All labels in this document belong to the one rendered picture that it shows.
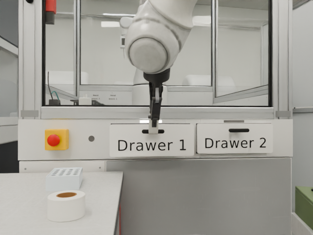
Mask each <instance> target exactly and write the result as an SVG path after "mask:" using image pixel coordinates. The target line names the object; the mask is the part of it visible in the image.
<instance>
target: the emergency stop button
mask: <svg viewBox="0 0 313 235"><path fill-rule="evenodd" d="M47 142H48V144H49V145H50V146H57V145H58V144H59V142H60V138H59V136H57V135H55V134H52V135H50V136H49V137H48V138H47Z"/></svg>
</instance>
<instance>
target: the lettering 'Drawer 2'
mask: <svg viewBox="0 0 313 235"><path fill-rule="evenodd" d="M207 139H210V140H211V141H212V145H211V146H210V147H207ZM260 139H264V140H265V141H266V139H265V138H260ZM223 141H225V142H226V143H223V144H222V145H221V147H222V148H227V141H226V140H223ZM223 141H222V142H223ZM243 141H245V142H246V144H243ZM243 141H242V142H241V146H242V145H247V141H246V140H243ZM252 141H254V140H252ZM252 141H251V140H250V148H251V142H252ZM265 141H264V142H263V144H264V143H265ZM217 142H220V140H219V141H216V148H217ZM234 143H235V146H236V148H237V147H238V143H239V140H238V143H237V145H236V142H235V140H234V141H233V145H234ZM224 144H226V147H223V145H224ZM230 144H231V140H230ZM263 144H262V145H263ZM233 145H232V144H231V147H232V148H233ZM262 145H261V146H260V148H261V147H266V146H262ZM211 147H213V140H212V139H211V138H205V148H211ZM242 147H243V146H242ZM243 148H247V147H243Z"/></svg>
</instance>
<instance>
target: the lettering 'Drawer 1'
mask: <svg viewBox="0 0 313 235"><path fill-rule="evenodd" d="M120 141H123V142H125V144H126V147H125V149H123V150H120ZM180 141H182V149H180V150H186V149H184V140H183V139H182V140H180ZM161 143H163V144H164V145H160V144H161ZM161 143H159V144H158V149H159V150H161V151H164V150H165V149H160V147H165V143H164V142H161ZM171 143H173V142H170V143H169V142H168V150H170V144H171ZM132 144H134V143H130V151H131V146H132ZM137 144H142V143H141V142H139V143H137ZM150 145H151V147H152V150H153V151H154V149H155V146H156V142H155V144H154V148H153V146H152V143H150ZM150 145H149V148H148V145H147V143H146V146H147V150H148V151H149V150H150ZM140 146H141V147H142V148H141V149H140V150H142V151H143V144H142V145H139V146H137V147H136V149H137V150H138V147H140ZM126 149H127V142H126V141H125V140H118V151H124V150H126ZM140 150H138V151H140Z"/></svg>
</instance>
